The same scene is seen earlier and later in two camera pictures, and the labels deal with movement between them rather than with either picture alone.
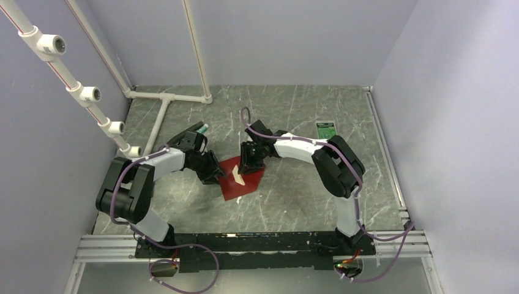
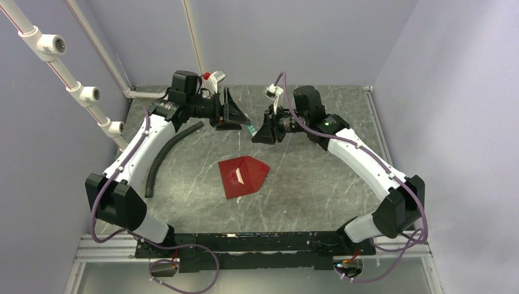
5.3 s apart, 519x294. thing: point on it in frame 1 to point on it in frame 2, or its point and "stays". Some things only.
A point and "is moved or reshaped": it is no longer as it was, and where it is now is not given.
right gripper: (246, 165) to (266, 134)
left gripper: (207, 176) to (232, 113)
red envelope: (230, 187) stays
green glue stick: (203, 128) is moved or reshaped
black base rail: (255, 251) stays
